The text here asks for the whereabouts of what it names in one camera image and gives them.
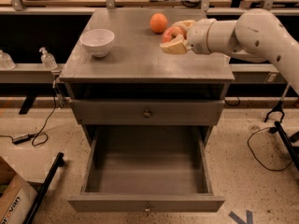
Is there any orange fruit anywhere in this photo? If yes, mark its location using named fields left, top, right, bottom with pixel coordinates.
left=149, top=13, right=168, bottom=34

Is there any black power adapter cable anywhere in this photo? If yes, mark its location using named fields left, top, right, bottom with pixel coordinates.
left=0, top=77, right=64, bottom=147

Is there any black white grabber stick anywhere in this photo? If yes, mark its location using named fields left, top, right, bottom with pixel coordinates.
left=264, top=84, right=290, bottom=122

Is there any black pole on floor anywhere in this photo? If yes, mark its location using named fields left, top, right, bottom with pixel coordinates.
left=22, top=152, right=64, bottom=224

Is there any open grey middle drawer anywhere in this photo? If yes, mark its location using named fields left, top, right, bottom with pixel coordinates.
left=68, top=126, right=224, bottom=213

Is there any grey shelf rail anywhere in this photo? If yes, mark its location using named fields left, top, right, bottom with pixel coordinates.
left=0, top=63, right=285, bottom=84

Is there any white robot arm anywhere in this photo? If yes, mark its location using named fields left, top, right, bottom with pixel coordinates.
left=160, top=8, right=299, bottom=94

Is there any red apple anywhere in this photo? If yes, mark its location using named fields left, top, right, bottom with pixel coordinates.
left=162, top=26, right=186, bottom=43

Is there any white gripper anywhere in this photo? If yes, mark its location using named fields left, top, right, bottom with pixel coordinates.
left=160, top=19, right=216, bottom=55

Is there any cardboard box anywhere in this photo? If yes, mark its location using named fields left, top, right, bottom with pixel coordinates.
left=0, top=157, right=37, bottom=224

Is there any black stand leg right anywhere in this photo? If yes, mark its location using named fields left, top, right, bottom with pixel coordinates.
left=274, top=121, right=299, bottom=171

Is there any closed grey top drawer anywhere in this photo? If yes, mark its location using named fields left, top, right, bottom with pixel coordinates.
left=70, top=99, right=224, bottom=126

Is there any white ceramic bowl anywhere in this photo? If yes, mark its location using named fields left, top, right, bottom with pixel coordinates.
left=79, top=29, right=115, bottom=57

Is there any grey wooden drawer cabinet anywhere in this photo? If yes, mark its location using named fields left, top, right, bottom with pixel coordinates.
left=60, top=8, right=234, bottom=140

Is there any blue tape mark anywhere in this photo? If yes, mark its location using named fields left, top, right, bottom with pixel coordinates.
left=227, top=209, right=254, bottom=224

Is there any clear pump bottle left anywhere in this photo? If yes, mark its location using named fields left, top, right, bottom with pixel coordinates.
left=39, top=47, right=58, bottom=70

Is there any black floor cable right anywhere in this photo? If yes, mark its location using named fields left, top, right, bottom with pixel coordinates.
left=246, top=126, right=293, bottom=173

